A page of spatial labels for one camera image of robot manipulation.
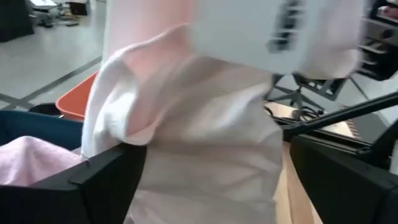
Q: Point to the black metal stand frame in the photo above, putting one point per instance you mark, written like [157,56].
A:
[323,88]

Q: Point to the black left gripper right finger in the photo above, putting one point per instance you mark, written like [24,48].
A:
[348,193]

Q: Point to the orange plastic bin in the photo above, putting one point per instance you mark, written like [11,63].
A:
[74,99]

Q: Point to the black cabinet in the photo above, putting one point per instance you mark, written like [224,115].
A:
[15,21]

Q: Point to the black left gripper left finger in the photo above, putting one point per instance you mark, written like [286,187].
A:
[77,199]

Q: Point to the large light pink cloth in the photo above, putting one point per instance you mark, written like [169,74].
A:
[31,158]

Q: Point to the white cloth with printed label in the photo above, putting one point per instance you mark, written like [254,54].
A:
[202,140]

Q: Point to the black aluminium table frame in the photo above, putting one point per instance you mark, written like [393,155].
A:
[342,115]

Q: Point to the dark shelf unit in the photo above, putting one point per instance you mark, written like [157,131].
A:
[382,37]

